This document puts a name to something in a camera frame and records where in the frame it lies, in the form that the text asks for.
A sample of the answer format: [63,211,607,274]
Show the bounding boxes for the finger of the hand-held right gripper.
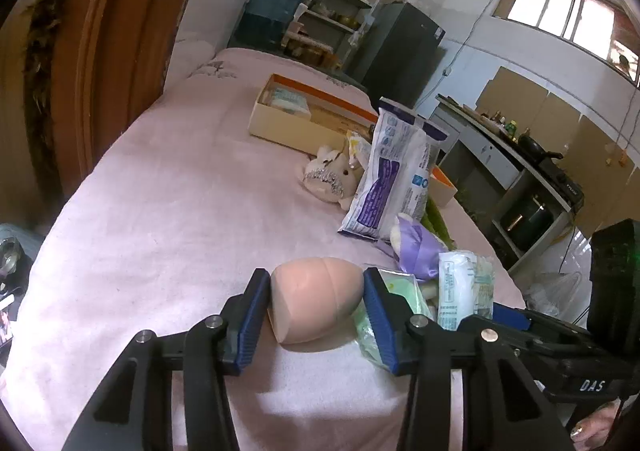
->
[492,305,593,358]

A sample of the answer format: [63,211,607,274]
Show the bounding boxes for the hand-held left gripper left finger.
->
[62,268,273,451]

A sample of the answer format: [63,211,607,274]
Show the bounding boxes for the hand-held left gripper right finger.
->
[362,267,576,451]

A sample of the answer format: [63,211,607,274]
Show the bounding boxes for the pale green plastic packet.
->
[353,268,436,370]

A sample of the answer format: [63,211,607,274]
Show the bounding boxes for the pink egg-shaped makeup sponge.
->
[269,257,365,345]

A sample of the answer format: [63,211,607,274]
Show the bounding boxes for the purple and white plush toy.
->
[389,212,452,280]

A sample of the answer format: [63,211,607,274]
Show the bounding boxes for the green fuzzy brush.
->
[420,198,457,250]

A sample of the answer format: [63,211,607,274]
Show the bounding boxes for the large white purple packet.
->
[338,97,449,243]

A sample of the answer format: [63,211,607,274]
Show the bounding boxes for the orange rimmed cardboard box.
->
[248,74,380,155]

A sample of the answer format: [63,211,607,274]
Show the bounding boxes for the person's right hand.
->
[569,407,622,451]

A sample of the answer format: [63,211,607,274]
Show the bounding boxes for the pale green tissue pack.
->
[471,255,497,318]

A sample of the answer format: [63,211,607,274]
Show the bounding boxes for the white plastic bag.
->
[526,271,594,323]

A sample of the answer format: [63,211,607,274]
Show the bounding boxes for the white wrapped roll blue print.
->
[437,251,477,332]

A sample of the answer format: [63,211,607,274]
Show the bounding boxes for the dark green kitchen appliance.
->
[499,195,554,253]

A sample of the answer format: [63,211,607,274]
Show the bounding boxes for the black gas stove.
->
[536,156,586,213]

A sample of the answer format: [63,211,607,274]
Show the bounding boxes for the green potted plant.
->
[456,185,495,228]

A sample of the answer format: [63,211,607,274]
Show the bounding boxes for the pink bed sheet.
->
[0,47,527,451]

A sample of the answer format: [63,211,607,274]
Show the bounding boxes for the black wok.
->
[516,132,564,160]

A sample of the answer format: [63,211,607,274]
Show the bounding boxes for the white plush rabbit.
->
[302,144,366,210]

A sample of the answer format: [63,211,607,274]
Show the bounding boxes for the white kitchen counter cabinet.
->
[434,94,587,273]

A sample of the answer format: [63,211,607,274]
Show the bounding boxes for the row of condiment bottles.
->
[491,112,519,140]

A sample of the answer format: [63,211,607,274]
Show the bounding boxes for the small yellow white packet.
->
[345,130,374,168]

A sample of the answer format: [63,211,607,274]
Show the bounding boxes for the white tissue pack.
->
[269,86,314,118]

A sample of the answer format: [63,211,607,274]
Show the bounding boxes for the window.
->
[506,0,640,85]

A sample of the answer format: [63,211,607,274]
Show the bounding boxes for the amber glass jars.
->
[284,38,343,70]

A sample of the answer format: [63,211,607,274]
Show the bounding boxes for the dark grey refrigerator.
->
[347,0,447,108]

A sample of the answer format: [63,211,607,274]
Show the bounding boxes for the green table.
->
[226,34,281,54]

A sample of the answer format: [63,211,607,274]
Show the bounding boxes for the wooden headboard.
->
[27,0,223,204]

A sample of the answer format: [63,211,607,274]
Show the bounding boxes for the blue water jug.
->
[239,0,309,50]

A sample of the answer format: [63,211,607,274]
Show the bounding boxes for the cardboard wall panels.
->
[474,66,640,234]

